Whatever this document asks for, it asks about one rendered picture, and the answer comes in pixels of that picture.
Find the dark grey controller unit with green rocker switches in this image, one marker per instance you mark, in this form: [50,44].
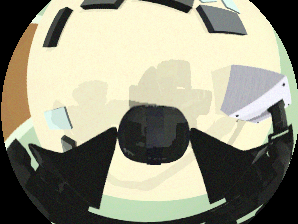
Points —
[153,134]

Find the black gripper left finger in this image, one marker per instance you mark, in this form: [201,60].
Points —
[84,168]

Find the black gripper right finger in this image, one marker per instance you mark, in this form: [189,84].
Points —
[222,165]

